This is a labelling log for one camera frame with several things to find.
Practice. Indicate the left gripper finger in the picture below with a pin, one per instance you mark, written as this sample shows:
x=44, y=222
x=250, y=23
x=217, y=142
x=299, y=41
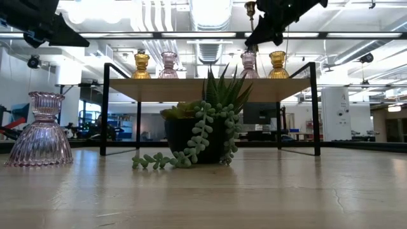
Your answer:
x=60, y=35

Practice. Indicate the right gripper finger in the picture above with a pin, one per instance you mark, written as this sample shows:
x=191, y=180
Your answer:
x=264, y=31

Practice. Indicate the tall brass candlestick holder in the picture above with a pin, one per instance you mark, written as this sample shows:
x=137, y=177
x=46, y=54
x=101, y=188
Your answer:
x=250, y=8

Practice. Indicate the pink glass candle holder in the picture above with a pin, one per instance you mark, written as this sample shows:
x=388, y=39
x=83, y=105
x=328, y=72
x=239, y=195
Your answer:
x=39, y=140
x=249, y=70
x=168, y=70

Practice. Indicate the amber glass candle holder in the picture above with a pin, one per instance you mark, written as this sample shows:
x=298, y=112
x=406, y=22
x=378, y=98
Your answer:
x=141, y=71
x=277, y=71

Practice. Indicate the black hanging ceiling fixture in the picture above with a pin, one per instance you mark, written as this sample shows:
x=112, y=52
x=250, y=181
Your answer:
x=33, y=61
x=366, y=58

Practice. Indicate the wooden shelf riser black legs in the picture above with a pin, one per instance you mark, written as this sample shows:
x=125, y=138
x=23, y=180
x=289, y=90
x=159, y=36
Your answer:
x=270, y=89

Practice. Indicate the black monitor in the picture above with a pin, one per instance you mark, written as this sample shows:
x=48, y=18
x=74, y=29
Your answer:
x=259, y=113

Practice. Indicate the blue-lit monitor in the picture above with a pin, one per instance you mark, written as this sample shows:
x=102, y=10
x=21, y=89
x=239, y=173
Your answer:
x=19, y=111

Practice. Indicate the person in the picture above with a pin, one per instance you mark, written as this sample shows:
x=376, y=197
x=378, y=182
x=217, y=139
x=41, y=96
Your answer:
x=96, y=125

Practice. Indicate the red metal bar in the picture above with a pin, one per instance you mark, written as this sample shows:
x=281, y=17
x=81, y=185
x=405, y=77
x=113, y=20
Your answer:
x=16, y=123

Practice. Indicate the blue storage rack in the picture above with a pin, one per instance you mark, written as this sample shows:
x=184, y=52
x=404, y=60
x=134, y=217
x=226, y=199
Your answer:
x=125, y=127

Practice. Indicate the white cabinet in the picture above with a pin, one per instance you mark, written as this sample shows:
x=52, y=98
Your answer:
x=330, y=127

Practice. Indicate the potted artificial succulent plant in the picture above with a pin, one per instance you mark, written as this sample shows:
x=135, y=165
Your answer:
x=197, y=133

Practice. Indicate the white ceiling duct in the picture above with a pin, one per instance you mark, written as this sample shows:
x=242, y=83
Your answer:
x=203, y=19

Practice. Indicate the black metal rig frame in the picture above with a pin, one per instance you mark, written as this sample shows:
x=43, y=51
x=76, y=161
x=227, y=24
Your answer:
x=349, y=147

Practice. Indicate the bright wall lamp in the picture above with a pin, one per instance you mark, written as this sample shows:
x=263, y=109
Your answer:
x=394, y=108

